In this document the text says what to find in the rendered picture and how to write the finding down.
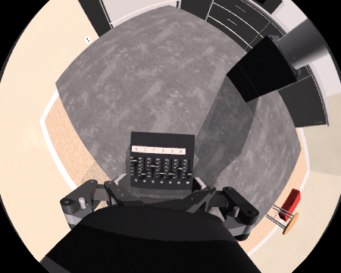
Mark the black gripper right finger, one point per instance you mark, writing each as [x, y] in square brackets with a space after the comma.
[241, 217]

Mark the black lighting desk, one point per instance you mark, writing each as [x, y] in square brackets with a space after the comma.
[171, 153]

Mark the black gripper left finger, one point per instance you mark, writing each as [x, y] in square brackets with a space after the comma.
[77, 204]

